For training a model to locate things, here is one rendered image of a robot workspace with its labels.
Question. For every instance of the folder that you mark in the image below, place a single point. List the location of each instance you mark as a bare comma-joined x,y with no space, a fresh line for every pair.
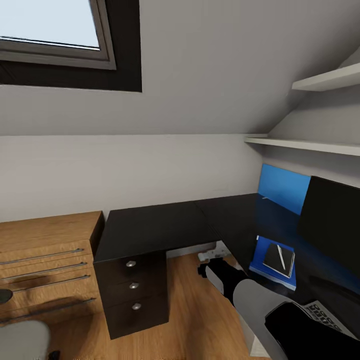
260,250

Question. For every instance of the mouse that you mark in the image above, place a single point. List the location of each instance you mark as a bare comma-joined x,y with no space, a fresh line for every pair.
281,289

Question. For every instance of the notebook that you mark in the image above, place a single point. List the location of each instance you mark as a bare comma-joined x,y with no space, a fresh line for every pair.
272,260

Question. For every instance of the monitor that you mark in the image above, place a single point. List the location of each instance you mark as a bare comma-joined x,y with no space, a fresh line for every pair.
330,221

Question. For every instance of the keyboard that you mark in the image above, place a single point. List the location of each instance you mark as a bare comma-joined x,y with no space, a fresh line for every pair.
324,316

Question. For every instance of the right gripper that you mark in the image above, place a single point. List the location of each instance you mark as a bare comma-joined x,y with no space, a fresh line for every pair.
202,270

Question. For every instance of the swivel chair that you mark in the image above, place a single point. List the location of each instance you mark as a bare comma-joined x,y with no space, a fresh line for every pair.
25,340

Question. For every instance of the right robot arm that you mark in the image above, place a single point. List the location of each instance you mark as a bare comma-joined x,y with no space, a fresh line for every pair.
286,329

